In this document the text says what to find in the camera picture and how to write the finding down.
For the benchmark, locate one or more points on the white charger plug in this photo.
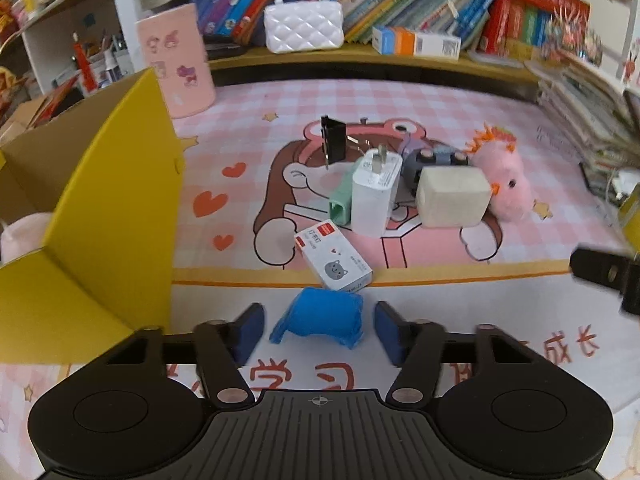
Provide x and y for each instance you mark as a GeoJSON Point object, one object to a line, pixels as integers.
{"type": "Point", "coordinates": [372, 195]}

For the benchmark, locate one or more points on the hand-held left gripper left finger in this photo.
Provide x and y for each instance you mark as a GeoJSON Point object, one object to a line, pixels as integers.
{"type": "Point", "coordinates": [249, 332]}

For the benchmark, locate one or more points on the beige foam cube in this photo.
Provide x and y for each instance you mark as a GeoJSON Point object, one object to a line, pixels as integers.
{"type": "Point", "coordinates": [450, 197]}

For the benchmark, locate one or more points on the black binder clip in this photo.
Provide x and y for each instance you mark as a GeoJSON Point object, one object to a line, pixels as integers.
{"type": "Point", "coordinates": [334, 140]}

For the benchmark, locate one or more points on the pink plush toy orange mane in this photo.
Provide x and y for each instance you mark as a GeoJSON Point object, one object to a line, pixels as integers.
{"type": "Point", "coordinates": [505, 180]}

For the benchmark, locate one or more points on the pen holder with pens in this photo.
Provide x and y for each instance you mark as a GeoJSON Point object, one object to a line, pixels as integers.
{"type": "Point", "coordinates": [115, 62]}

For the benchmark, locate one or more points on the grey cube with round caps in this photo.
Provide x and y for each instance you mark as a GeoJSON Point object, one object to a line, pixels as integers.
{"type": "Point", "coordinates": [417, 165]}

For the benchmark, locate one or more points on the blue bandage roll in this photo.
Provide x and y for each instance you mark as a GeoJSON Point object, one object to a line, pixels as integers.
{"type": "Point", "coordinates": [320, 317]}

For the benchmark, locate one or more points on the white shelf unit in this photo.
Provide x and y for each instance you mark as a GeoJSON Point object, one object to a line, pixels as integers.
{"type": "Point", "coordinates": [45, 45]}

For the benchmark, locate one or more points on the pink printed desk mat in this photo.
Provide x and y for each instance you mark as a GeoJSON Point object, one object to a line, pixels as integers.
{"type": "Point", "coordinates": [475, 285]}

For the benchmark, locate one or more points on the pink cylinder container with stickers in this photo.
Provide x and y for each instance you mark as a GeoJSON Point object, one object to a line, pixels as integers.
{"type": "Point", "coordinates": [175, 60]}

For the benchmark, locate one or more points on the stack of worn books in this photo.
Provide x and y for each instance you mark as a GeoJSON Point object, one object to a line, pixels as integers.
{"type": "Point", "coordinates": [585, 110]}

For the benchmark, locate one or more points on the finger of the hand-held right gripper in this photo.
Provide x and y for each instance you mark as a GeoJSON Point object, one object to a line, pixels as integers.
{"type": "Point", "coordinates": [600, 267]}

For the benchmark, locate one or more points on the white staples box cat print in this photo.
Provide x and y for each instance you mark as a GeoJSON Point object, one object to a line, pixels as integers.
{"type": "Point", "coordinates": [335, 260]}

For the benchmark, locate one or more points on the orange blue white carton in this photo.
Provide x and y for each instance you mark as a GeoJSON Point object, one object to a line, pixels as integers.
{"type": "Point", "coordinates": [415, 42]}

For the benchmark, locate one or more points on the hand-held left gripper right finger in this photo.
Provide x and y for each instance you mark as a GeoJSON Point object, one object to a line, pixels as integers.
{"type": "Point", "coordinates": [387, 332]}

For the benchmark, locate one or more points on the pale pink soft toy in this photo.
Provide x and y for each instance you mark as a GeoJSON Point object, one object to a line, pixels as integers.
{"type": "Point", "coordinates": [22, 235]}

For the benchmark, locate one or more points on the yellow cardboard box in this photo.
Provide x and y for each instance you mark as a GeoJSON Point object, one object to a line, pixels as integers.
{"type": "Point", "coordinates": [125, 210]}

